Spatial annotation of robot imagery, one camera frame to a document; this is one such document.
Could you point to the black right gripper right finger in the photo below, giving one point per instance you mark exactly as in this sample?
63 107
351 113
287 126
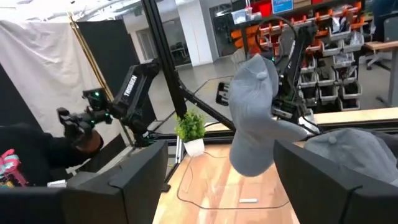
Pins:
326 193

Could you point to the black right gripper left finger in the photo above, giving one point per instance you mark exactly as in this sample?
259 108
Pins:
130 193

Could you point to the grey baseball cap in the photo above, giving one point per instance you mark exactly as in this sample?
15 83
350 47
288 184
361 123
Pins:
255 124
351 152

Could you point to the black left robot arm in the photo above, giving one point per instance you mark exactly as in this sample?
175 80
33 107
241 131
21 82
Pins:
298 62

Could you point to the person's forearm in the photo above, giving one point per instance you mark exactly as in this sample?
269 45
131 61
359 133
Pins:
31 155

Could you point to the small potted green plant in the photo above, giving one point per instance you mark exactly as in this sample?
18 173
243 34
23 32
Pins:
190 127

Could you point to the person's hand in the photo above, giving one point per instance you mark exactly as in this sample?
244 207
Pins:
93 144

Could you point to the silver aluminium extrusion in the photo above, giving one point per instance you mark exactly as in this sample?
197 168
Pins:
180 151

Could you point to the small white object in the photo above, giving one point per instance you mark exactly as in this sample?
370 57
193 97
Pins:
56 183

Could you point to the white label strip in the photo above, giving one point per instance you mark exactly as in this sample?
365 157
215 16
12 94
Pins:
248 200

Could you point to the grey storage bin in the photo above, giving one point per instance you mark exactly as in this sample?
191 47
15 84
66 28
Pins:
352 90
349 104
328 95
353 42

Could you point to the blue sign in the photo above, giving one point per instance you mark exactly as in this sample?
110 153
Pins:
282 6

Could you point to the black curtain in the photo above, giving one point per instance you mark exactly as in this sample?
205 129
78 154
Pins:
109 53

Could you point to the pink patterned bag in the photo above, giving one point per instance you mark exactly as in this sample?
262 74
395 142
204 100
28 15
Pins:
11 165

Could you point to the orange black storage rack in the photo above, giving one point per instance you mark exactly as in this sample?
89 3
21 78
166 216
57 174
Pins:
326 18

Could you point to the brass curtain stand pole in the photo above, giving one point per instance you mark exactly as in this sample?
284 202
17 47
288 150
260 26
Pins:
90 59

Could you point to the white curtain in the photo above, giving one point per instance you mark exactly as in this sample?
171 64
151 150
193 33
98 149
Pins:
46 71

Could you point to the black backdrop panel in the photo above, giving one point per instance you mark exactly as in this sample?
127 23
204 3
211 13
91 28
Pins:
12 102

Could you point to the wooden desk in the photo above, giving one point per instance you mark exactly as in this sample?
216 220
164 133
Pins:
382 46

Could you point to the black diagonal frame strut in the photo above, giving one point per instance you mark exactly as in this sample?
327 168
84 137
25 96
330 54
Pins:
205 107

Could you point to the black frame rail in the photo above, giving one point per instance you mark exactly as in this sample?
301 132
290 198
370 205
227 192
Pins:
168 135

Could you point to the black frame post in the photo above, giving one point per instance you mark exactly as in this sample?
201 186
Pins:
164 62

